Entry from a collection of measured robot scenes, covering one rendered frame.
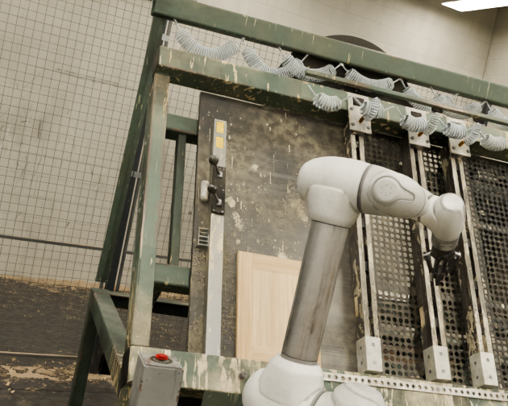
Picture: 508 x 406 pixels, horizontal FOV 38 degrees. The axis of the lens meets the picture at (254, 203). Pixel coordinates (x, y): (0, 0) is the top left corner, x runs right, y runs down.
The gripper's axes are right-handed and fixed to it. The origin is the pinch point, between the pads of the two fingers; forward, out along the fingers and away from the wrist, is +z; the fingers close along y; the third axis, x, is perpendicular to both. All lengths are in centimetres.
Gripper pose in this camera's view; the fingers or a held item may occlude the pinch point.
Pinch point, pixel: (438, 276)
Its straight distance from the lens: 271.7
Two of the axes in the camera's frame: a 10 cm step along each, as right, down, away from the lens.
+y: 10.0, -0.2, -1.0
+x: 0.5, -7.6, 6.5
